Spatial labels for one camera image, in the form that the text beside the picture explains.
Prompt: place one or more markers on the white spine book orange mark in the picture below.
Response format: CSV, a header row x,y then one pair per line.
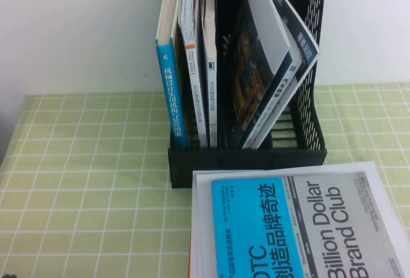
x,y
195,92

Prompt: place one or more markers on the blue and grey DTC book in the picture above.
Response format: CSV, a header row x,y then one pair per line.
x,y
256,226

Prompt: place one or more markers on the green checkered tablecloth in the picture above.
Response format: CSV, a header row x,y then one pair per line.
x,y
80,178

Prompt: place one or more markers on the white brochure with orange trucks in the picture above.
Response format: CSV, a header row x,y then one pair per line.
x,y
205,226

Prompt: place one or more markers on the blue spine hardcover book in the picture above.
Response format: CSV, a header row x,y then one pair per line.
x,y
171,98

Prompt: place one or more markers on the thin dark cover magazine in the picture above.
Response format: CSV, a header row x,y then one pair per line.
x,y
304,44

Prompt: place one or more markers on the grey spine paperback book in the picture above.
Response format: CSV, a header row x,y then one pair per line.
x,y
211,98

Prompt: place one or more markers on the black plastic book holder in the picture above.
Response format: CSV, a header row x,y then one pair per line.
x,y
250,162

